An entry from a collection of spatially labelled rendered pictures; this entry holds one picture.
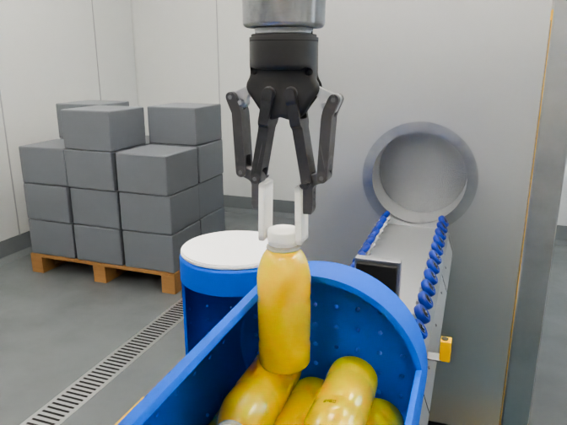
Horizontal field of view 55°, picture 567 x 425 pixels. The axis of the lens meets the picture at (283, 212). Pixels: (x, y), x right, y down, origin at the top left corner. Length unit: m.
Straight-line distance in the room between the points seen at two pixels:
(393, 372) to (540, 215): 0.62
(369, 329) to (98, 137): 3.10
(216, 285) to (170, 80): 4.57
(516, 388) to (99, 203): 2.98
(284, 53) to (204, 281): 0.83
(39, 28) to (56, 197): 1.56
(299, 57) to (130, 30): 5.39
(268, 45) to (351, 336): 0.42
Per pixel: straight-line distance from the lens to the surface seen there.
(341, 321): 0.78
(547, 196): 1.28
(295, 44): 0.58
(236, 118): 0.63
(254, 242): 1.43
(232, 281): 1.29
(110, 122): 3.65
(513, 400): 1.48
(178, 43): 5.70
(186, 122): 3.80
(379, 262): 1.20
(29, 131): 4.83
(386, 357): 0.79
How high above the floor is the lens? 1.50
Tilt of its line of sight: 16 degrees down
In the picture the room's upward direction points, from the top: straight up
